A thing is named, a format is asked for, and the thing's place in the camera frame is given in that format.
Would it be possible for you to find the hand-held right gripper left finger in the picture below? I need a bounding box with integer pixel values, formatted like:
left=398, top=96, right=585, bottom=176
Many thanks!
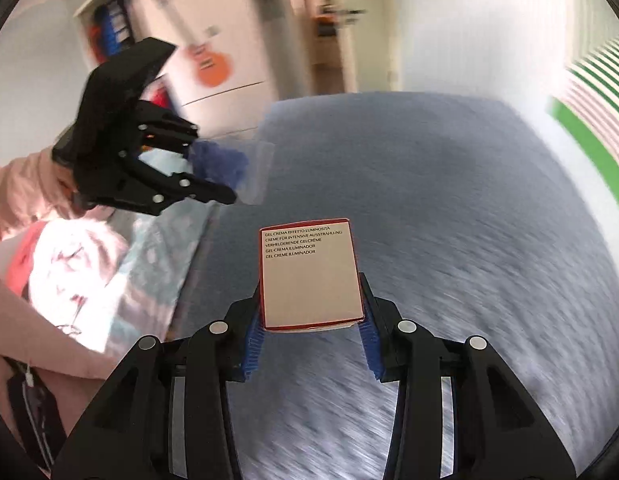
left=52, top=280, right=264, bottom=480

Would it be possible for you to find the light teal printed sheet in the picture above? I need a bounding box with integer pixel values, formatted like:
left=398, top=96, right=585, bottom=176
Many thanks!
left=106, top=200, right=221, bottom=356

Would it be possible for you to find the small white red-edged box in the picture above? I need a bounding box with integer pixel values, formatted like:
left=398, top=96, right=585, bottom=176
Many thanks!
left=258, top=218, right=366, bottom=334

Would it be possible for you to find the green-bordered wall poster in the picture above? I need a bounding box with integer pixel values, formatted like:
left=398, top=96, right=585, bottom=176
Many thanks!
left=548, top=30, right=619, bottom=201

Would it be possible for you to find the person's pink clothing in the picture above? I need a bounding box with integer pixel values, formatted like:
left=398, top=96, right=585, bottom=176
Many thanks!
left=0, top=265, right=121, bottom=480

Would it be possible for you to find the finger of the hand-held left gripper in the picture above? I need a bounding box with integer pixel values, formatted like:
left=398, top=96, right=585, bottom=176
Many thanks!
left=104, top=151, right=238, bottom=217
left=136, top=101, right=200, bottom=159

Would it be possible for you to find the row of blue binders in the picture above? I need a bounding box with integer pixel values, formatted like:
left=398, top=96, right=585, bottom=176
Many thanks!
left=86, top=0, right=136, bottom=56

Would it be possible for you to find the person's left forearm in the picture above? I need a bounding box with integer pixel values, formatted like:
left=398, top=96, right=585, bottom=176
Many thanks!
left=0, top=147, right=90, bottom=247

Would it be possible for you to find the pink printed cloth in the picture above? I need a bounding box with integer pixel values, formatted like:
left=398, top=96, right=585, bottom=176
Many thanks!
left=4, top=215, right=136, bottom=352

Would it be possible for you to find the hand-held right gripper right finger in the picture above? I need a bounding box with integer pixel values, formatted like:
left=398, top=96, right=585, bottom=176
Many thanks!
left=359, top=271, right=576, bottom=480

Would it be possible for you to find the thin white cable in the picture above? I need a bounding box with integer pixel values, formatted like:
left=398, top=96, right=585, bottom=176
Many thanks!
left=19, top=360, right=46, bottom=461

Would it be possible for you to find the white wardrobe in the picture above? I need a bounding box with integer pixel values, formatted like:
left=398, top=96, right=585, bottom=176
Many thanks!
left=74, top=0, right=290, bottom=141

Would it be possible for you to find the clear bag of blue gloves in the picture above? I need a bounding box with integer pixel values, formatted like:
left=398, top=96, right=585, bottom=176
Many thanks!
left=189, top=139, right=276, bottom=206

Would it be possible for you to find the orange guitar sticker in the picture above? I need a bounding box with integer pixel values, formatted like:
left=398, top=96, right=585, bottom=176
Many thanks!
left=154, top=0, right=235, bottom=89

